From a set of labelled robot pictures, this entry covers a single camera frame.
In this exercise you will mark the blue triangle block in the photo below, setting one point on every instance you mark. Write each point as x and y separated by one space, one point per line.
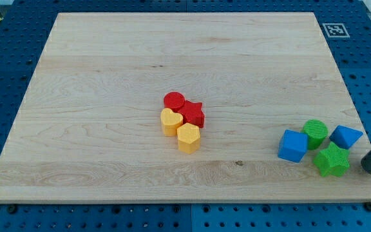
345 137

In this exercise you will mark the wooden board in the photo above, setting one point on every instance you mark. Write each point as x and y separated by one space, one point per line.
88 129

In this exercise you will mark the yellow hexagon block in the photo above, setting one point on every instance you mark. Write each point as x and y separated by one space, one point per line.
188 137

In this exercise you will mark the red cylinder block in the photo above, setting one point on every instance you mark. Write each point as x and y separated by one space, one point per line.
174 101

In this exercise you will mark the white fiducial marker tag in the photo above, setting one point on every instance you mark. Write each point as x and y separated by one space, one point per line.
335 30

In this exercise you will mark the red star block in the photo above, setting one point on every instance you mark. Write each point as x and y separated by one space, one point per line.
192 113

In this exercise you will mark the yellow heart block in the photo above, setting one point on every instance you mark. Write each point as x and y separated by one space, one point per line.
170 121

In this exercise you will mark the green cylinder block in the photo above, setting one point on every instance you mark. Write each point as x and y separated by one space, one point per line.
316 132

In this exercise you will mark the blue cube block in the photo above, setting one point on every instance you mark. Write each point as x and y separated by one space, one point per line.
293 146

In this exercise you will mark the green star block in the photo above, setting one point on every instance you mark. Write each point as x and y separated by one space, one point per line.
332 160

